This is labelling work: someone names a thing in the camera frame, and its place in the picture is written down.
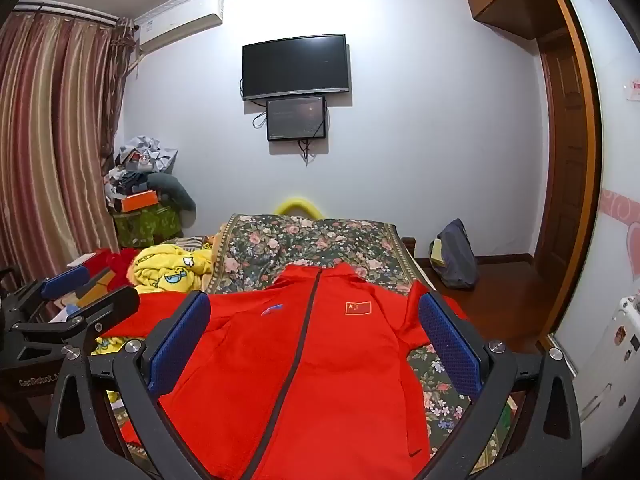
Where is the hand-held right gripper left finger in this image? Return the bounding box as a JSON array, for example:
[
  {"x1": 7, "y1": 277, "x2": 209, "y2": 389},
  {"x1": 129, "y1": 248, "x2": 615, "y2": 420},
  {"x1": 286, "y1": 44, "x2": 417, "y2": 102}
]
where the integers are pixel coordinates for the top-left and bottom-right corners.
[{"x1": 45, "y1": 290, "x2": 261, "y2": 480}]

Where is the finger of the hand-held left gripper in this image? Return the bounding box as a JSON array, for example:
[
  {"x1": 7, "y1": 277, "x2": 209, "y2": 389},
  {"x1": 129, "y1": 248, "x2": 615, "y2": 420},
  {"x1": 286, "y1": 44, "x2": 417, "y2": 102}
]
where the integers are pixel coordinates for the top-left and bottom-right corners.
[
  {"x1": 10, "y1": 286, "x2": 142, "y2": 361},
  {"x1": 10, "y1": 265, "x2": 92, "y2": 321}
]

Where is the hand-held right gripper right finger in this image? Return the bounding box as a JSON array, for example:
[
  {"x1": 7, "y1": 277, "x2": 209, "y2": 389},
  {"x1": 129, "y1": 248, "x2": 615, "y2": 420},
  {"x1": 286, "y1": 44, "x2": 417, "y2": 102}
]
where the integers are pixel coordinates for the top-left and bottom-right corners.
[{"x1": 395, "y1": 290, "x2": 583, "y2": 480}]

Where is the red zip jacket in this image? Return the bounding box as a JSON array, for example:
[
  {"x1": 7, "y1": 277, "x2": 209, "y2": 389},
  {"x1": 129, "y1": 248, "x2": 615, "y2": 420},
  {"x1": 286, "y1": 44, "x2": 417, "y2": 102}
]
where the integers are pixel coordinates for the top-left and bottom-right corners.
[{"x1": 97, "y1": 262, "x2": 473, "y2": 480}]

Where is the red plush cloth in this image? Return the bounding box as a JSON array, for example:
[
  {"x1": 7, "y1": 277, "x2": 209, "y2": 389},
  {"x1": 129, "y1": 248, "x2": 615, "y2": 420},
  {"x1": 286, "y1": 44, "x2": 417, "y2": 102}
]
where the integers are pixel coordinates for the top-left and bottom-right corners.
[{"x1": 85, "y1": 247, "x2": 137, "y2": 293}]

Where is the yellow cartoon print blanket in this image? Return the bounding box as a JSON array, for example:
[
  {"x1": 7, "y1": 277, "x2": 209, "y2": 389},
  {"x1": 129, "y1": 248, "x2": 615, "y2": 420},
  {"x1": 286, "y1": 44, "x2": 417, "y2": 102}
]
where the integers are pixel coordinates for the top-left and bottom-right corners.
[{"x1": 92, "y1": 242, "x2": 216, "y2": 406}]

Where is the grey backpack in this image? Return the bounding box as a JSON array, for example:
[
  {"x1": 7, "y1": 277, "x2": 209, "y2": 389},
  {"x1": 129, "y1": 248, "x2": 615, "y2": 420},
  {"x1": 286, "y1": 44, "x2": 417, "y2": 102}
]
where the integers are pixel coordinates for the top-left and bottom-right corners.
[{"x1": 429, "y1": 218, "x2": 480, "y2": 291}]

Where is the green floral bag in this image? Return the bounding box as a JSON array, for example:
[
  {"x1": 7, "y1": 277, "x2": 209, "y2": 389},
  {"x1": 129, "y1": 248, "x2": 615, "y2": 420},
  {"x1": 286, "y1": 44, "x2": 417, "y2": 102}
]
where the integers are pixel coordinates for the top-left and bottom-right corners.
[{"x1": 112, "y1": 205, "x2": 182, "y2": 252}]

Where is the orange box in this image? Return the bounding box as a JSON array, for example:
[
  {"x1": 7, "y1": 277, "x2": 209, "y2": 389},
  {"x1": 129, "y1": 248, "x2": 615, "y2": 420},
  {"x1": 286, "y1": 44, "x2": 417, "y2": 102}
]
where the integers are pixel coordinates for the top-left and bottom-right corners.
[{"x1": 120, "y1": 191, "x2": 162, "y2": 214}]

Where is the floral bedspread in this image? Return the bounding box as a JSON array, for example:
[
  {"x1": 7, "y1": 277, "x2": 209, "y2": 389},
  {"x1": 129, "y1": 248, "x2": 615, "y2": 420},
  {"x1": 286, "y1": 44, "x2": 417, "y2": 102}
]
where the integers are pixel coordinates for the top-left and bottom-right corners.
[{"x1": 107, "y1": 214, "x2": 516, "y2": 476}]

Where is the pile of grey clutter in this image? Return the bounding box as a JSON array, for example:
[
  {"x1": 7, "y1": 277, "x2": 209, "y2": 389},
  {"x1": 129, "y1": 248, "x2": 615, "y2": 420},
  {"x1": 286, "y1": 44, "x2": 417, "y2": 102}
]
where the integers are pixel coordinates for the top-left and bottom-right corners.
[{"x1": 104, "y1": 135, "x2": 179, "y2": 197}]

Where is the striped brown curtain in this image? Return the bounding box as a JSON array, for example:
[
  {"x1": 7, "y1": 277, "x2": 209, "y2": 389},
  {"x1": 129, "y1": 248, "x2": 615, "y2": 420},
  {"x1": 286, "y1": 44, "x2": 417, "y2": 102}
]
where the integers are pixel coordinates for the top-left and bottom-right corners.
[{"x1": 0, "y1": 5, "x2": 136, "y2": 281}]

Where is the white plastic object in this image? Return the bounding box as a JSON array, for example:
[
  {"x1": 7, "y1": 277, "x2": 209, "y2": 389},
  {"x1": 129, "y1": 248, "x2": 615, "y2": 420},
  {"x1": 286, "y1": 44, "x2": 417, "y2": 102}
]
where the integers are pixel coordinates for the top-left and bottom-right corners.
[{"x1": 616, "y1": 294, "x2": 640, "y2": 357}]

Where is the wooden door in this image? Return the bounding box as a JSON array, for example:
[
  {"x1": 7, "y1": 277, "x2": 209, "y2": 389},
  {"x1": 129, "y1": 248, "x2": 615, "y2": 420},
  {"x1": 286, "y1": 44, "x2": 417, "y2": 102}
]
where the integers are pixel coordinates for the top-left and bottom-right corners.
[{"x1": 536, "y1": 35, "x2": 590, "y2": 263}]

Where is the white wardrobe sliding door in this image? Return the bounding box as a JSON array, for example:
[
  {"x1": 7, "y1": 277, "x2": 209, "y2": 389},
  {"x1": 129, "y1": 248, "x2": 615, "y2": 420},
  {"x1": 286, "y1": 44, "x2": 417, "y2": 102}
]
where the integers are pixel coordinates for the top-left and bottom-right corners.
[{"x1": 547, "y1": 0, "x2": 640, "y2": 466}]

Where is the small black monitor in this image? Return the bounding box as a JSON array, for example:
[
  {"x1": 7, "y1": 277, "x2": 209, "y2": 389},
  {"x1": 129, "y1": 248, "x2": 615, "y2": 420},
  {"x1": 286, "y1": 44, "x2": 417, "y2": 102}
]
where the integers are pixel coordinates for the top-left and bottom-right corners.
[{"x1": 266, "y1": 96, "x2": 327, "y2": 142}]

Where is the white air conditioner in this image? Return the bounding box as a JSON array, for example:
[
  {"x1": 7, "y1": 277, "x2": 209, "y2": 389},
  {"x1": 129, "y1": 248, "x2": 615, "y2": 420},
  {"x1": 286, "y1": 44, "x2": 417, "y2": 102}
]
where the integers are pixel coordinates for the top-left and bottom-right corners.
[{"x1": 134, "y1": 0, "x2": 224, "y2": 53}]

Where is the large black television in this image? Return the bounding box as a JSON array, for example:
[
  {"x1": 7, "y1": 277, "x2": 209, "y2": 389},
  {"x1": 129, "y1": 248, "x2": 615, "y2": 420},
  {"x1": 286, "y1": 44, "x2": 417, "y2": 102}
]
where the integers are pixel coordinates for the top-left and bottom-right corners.
[{"x1": 242, "y1": 34, "x2": 351, "y2": 102}]

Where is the wooden overhead cabinet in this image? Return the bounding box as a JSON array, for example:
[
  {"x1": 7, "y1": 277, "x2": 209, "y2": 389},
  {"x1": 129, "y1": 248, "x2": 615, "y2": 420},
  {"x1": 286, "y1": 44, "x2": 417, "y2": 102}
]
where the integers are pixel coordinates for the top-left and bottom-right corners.
[{"x1": 460, "y1": 0, "x2": 557, "y2": 42}]

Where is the yellow foam ring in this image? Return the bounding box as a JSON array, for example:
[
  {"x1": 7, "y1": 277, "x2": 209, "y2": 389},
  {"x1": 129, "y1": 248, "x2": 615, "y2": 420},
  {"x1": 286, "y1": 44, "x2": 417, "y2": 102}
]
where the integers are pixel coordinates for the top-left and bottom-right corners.
[{"x1": 273, "y1": 198, "x2": 322, "y2": 221}]

